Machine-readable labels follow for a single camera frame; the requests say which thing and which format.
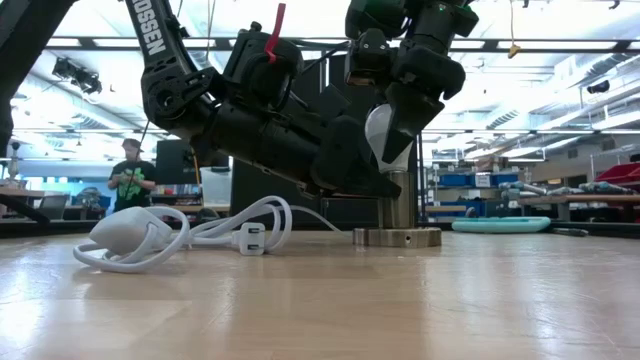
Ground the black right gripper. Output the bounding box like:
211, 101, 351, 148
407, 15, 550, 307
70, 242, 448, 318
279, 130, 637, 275
381, 43, 468, 165

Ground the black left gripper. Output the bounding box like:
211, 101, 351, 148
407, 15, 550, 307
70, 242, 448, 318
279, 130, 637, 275
279, 112, 403, 199

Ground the white light bulb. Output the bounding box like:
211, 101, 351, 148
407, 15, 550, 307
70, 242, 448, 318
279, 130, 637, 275
364, 103, 416, 174

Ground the brass lamp socket base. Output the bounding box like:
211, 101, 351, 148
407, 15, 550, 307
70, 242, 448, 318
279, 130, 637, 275
352, 169, 443, 249

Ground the white lamp power cord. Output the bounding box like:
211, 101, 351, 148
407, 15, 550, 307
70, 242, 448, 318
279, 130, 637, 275
73, 195, 351, 275

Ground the black room divider panel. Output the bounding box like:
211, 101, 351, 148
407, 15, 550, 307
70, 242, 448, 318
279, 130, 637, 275
327, 49, 420, 231
229, 52, 327, 229

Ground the teal tray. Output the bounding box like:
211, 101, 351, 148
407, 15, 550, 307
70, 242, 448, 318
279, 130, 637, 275
451, 215, 552, 235

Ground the red zip tie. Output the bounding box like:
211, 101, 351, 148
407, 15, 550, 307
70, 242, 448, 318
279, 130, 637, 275
263, 2, 287, 65

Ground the clear plastic storage bin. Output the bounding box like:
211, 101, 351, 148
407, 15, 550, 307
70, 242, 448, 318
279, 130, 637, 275
199, 166, 234, 207

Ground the low cluttered background table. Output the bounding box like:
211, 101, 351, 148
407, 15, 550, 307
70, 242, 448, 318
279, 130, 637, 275
149, 192, 232, 215

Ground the black computer monitor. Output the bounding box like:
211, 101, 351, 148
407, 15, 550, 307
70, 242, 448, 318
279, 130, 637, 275
155, 138, 231, 186

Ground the wooden workbench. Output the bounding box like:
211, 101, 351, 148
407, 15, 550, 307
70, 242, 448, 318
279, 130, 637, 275
519, 192, 640, 224

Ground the red storage bin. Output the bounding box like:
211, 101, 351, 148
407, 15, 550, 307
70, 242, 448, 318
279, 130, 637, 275
593, 162, 640, 194

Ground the person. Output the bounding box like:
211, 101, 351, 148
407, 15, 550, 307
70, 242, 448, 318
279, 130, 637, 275
107, 138, 157, 214

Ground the grey office chair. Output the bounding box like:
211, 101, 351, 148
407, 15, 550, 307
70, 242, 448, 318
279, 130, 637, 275
37, 194, 70, 221

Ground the wooden background desk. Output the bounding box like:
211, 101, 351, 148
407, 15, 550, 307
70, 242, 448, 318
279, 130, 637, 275
0, 185, 66, 221

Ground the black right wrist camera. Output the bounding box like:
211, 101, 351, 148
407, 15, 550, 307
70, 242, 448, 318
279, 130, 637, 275
344, 27, 397, 87

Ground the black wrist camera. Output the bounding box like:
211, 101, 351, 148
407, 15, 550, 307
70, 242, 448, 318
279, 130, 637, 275
314, 83, 352, 121
344, 27, 397, 87

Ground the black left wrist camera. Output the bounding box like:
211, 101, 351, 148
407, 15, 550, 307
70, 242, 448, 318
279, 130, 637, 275
314, 83, 352, 121

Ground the black hanging cable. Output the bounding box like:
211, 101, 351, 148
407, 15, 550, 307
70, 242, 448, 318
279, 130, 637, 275
121, 118, 151, 209

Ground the black aluminium table frame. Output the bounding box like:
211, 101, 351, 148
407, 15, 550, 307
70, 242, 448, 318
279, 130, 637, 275
0, 192, 640, 240

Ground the white post black knob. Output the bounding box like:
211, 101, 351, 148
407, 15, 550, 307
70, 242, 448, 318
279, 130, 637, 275
5, 141, 24, 190

